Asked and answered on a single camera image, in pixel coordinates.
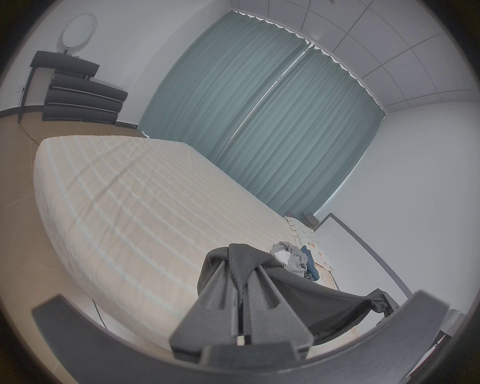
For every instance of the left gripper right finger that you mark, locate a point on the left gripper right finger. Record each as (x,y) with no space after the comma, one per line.
(270,318)

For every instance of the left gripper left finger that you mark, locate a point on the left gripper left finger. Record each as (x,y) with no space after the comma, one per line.
(213,311)

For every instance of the black T-shirt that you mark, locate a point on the black T-shirt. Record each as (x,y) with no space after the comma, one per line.
(300,296)

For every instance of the pile of clothes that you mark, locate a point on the pile of clothes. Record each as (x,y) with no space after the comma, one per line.
(296,260)

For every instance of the bed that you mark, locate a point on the bed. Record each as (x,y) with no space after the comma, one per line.
(150,206)

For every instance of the white printed pillow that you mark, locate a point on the white printed pillow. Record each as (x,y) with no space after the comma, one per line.
(313,243)

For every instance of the grey bedside table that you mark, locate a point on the grey bedside table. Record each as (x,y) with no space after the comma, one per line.
(305,219)

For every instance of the blue-green curtain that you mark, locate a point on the blue-green curtain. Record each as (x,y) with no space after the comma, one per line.
(307,142)
(225,93)

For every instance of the black chest of drawers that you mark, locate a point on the black chest of drawers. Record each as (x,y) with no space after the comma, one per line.
(82,101)

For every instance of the black dressing table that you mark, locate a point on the black dressing table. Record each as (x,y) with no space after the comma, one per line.
(63,62)

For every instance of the round white framed mirror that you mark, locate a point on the round white framed mirror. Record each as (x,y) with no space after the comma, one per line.
(78,33)

